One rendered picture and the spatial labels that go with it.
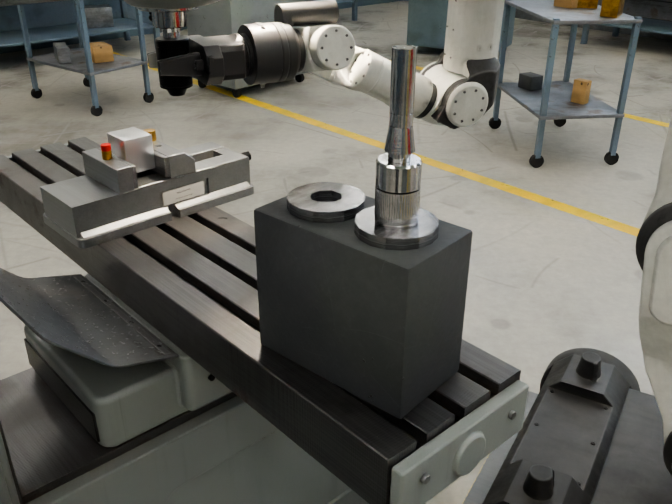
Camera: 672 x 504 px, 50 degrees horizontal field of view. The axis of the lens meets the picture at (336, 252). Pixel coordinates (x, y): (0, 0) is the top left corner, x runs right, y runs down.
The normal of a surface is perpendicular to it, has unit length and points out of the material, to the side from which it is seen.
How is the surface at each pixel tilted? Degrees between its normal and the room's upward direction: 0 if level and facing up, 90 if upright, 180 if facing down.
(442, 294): 90
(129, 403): 90
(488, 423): 90
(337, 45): 79
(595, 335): 0
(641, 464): 0
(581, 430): 0
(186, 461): 90
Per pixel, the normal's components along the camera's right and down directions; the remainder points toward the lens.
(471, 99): 0.33, 0.50
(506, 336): 0.00, -0.89
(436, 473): 0.67, 0.34
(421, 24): -0.47, 0.40
